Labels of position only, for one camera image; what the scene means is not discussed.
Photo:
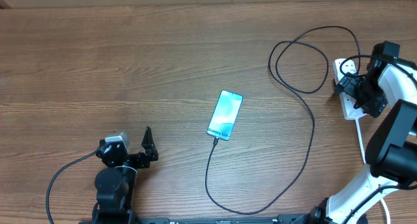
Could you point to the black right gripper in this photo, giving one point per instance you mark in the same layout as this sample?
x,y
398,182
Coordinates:
x,y
348,86

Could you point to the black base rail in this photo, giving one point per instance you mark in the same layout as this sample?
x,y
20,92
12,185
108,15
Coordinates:
x,y
280,219

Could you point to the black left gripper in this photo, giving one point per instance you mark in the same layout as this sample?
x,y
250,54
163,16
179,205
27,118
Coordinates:
x,y
143,161

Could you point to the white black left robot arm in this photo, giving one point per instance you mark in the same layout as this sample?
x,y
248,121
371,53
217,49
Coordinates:
x,y
115,185

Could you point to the blue Samsung Galaxy smartphone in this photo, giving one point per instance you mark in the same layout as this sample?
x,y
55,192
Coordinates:
x,y
224,115

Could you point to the white power strip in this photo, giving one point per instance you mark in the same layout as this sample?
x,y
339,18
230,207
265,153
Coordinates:
x,y
347,102

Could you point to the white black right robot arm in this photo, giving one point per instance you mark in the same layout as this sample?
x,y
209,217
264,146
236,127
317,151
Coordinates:
x,y
390,158

